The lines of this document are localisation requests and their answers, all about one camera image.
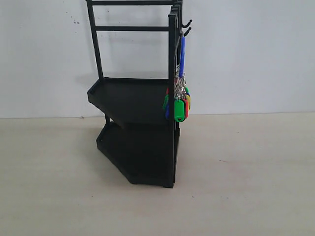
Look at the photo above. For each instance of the black two-tier rack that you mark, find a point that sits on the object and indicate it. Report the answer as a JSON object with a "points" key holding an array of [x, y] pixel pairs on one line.
{"points": [[140, 136]]}

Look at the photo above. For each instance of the colourful key tag bunch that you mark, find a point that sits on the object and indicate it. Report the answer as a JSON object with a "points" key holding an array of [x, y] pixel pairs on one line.
{"points": [[182, 98]]}

